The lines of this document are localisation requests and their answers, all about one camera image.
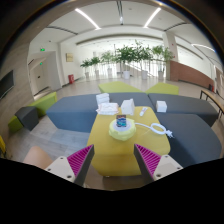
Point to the dark grey cube stool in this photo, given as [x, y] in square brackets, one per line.
[28, 116]

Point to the white tissue pack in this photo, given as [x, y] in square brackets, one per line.
[102, 98]

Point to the green ottoman far left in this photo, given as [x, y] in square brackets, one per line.
[117, 87]

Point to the red fire extinguisher box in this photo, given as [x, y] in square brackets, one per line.
[71, 78]

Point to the green ottoman far right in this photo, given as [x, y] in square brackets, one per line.
[163, 88]

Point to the green bench at wall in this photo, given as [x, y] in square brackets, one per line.
[42, 105]

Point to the potted tree far right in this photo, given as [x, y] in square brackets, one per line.
[161, 55]

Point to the grey sofa near-right section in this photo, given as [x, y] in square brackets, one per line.
[193, 140]

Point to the white folded cloth stack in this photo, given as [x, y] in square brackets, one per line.
[107, 109]

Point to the white cube box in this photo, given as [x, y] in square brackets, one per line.
[161, 106]

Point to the potted tree right centre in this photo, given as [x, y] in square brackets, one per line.
[143, 56]

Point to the yellow ottoman table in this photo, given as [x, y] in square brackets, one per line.
[115, 157]

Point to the small white remote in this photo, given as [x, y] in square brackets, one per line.
[144, 109]

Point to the green ottoman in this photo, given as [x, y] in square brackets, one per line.
[163, 88]
[117, 87]

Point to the potted tree far left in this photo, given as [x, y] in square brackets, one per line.
[86, 64]

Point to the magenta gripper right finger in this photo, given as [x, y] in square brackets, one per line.
[153, 166]

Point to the brown reception counter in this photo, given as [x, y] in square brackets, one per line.
[181, 72]

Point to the white house-shaped box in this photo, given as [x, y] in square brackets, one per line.
[127, 107]

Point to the yellow-green round power hub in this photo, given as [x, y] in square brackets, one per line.
[122, 133]

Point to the wooden bench black frame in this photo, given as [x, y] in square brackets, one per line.
[214, 99]

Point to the beige stool near left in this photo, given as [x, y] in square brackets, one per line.
[37, 157]

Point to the potted tree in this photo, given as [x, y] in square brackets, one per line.
[143, 56]
[95, 61]
[125, 55]
[161, 55]
[86, 64]
[108, 59]

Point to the grey sofa right section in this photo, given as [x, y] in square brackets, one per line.
[187, 105]

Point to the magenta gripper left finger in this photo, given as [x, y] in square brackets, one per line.
[73, 168]

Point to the wall-mounted black television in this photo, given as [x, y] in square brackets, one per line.
[6, 84]

